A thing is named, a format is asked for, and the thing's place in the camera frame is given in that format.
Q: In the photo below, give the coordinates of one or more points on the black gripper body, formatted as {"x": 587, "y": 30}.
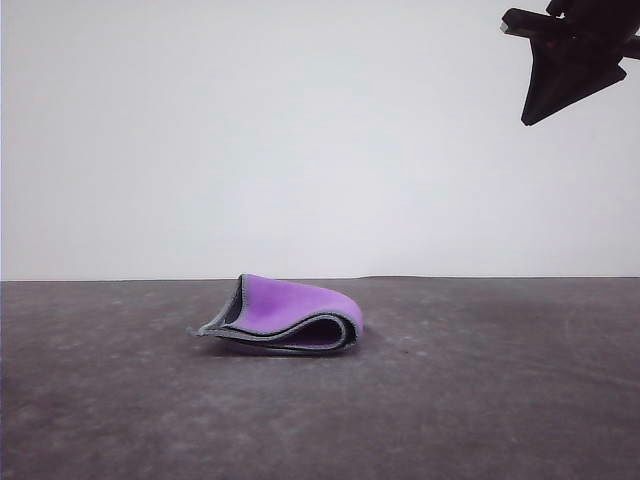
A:
{"x": 590, "y": 27}

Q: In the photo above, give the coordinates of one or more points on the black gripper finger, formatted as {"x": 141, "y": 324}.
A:
{"x": 545, "y": 75}
{"x": 580, "y": 82}

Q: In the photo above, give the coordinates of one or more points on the purple towel with grey hem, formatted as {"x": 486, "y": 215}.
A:
{"x": 295, "y": 310}

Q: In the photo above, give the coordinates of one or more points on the grey table cloth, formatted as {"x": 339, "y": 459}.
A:
{"x": 150, "y": 415}

